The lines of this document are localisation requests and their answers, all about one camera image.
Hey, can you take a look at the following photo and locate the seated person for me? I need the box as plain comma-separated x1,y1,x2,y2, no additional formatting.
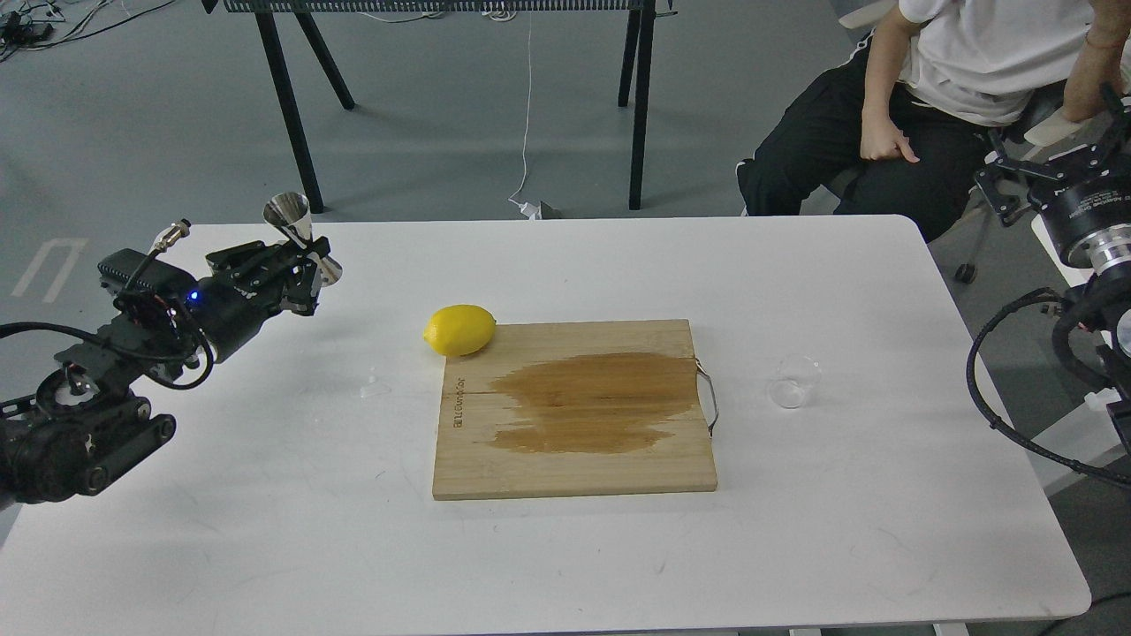
736,1,1130,242

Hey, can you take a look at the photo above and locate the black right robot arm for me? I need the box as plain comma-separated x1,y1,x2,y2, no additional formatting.
965,84,1130,488

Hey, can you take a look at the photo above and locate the yellow lemon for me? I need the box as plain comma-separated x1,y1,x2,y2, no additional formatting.
421,306,497,356

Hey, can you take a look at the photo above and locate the clear glass measuring cup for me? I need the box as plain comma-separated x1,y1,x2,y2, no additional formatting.
766,355,823,410

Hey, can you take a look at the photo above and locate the black metal frame table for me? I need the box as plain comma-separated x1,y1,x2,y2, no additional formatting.
201,0,679,215

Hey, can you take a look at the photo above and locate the office chair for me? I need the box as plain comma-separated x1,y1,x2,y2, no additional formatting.
974,84,1105,270

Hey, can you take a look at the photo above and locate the white power cable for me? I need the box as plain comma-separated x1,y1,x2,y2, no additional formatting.
508,9,561,220

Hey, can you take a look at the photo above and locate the person's right hand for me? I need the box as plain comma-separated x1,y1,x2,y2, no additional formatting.
860,111,920,163

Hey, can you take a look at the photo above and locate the steel double jigger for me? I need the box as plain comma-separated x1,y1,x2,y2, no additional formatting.
264,192,343,286

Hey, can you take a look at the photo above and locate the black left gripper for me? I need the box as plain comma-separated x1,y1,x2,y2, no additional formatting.
183,238,329,363

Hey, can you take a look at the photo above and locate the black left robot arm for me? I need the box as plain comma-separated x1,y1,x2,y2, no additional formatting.
3,220,342,507

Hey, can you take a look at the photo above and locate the wooden cutting board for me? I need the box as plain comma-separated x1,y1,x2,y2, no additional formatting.
432,319,718,502

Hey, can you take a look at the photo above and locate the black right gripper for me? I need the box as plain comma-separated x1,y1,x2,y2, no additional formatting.
975,83,1130,270

